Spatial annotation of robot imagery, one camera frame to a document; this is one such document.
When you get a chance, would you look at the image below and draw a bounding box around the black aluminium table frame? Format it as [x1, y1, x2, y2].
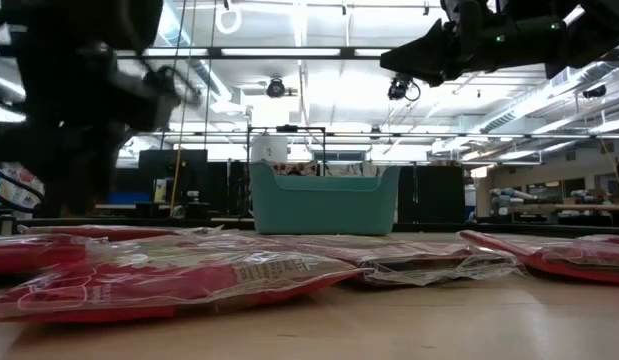
[0, 214, 619, 239]

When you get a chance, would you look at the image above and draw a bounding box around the black overhead crossbar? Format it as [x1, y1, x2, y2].
[113, 46, 619, 62]

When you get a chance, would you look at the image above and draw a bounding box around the white hanging ring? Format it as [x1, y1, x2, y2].
[214, 3, 243, 35]

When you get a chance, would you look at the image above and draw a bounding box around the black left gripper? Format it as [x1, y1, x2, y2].
[104, 66, 184, 133]

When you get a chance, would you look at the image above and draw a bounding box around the black cabinet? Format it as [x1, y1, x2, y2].
[398, 164, 466, 224]

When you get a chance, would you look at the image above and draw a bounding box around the teal plastic basket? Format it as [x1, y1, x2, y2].
[248, 160, 401, 236]

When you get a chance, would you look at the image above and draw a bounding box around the yellow hanging cable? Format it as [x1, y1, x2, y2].
[169, 0, 198, 216]

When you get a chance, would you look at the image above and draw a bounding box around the long wooden workbench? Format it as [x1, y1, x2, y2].
[488, 201, 619, 214]

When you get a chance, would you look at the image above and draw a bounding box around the white cylindrical container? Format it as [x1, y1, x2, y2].
[251, 134, 289, 164]

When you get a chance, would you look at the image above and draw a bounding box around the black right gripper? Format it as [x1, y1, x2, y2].
[380, 0, 570, 87]

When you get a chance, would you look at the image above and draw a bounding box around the black ceiling camera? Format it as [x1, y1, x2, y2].
[266, 77, 287, 99]
[387, 73, 421, 103]

